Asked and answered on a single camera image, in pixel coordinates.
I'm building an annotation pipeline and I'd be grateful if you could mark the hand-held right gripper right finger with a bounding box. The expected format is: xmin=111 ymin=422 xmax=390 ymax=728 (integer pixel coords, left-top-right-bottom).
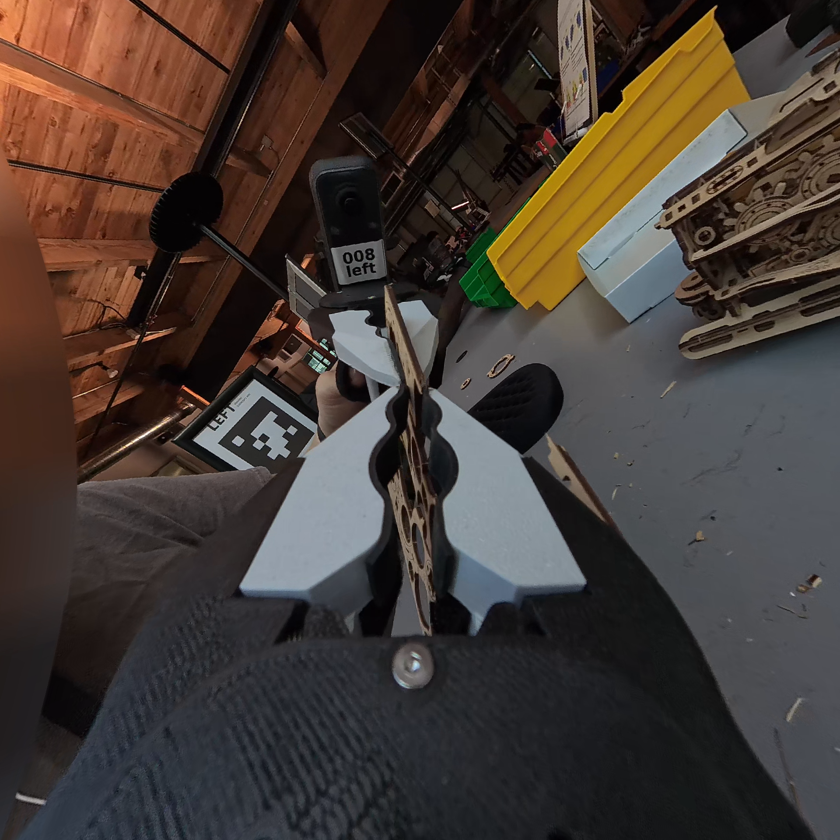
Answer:
xmin=423 ymin=387 xmax=588 ymax=636

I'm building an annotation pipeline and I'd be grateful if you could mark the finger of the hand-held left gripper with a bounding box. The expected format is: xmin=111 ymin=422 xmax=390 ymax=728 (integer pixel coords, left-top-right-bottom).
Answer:
xmin=399 ymin=298 xmax=441 ymax=390
xmin=328 ymin=308 xmax=401 ymax=390

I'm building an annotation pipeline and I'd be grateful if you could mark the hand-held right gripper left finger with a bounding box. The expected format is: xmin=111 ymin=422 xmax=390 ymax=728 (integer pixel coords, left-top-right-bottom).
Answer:
xmin=238 ymin=387 xmax=404 ymax=636

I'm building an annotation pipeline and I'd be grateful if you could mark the laser-cut wooden parts sheet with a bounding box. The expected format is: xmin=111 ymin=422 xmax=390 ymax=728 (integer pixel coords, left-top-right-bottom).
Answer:
xmin=543 ymin=434 xmax=616 ymax=527
xmin=382 ymin=283 xmax=439 ymax=636

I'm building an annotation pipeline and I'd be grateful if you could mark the assembled wooden mechanical model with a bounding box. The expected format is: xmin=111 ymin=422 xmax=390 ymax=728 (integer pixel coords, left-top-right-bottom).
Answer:
xmin=656 ymin=47 xmax=840 ymax=361

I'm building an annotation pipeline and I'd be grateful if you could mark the person's left hand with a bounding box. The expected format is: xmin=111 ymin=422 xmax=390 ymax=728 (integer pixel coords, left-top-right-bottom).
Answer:
xmin=315 ymin=369 xmax=378 ymax=441

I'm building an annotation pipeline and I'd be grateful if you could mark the green plastic bin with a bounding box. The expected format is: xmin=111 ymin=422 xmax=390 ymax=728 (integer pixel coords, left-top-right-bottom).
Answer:
xmin=458 ymin=225 xmax=521 ymax=309

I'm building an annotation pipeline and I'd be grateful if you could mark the black-white marker board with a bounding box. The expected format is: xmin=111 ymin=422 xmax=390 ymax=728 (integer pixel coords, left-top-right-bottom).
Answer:
xmin=172 ymin=365 xmax=324 ymax=475

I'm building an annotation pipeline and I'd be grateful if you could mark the black mesh cushion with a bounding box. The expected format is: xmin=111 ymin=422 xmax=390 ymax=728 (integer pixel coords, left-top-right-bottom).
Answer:
xmin=467 ymin=363 xmax=565 ymax=455

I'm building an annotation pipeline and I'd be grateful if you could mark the person's grey shirt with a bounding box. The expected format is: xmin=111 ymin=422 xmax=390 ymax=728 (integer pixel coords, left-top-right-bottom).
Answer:
xmin=49 ymin=465 xmax=277 ymax=723

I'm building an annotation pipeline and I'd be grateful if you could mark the white cardboard box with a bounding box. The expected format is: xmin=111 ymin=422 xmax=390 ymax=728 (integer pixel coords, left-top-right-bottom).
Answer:
xmin=577 ymin=108 xmax=750 ymax=324

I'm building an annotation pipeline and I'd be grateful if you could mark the yellow plastic bin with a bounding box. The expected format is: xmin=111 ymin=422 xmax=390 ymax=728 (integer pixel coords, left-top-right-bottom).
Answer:
xmin=486 ymin=7 xmax=752 ymax=311

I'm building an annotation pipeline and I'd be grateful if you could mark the printed instruction poster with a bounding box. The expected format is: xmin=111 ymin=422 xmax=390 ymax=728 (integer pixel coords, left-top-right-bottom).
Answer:
xmin=556 ymin=0 xmax=599 ymax=142

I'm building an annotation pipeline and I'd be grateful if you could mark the silver ventilation duct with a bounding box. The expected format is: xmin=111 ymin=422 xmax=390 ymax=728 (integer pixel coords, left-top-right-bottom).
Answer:
xmin=77 ymin=399 xmax=198 ymax=484

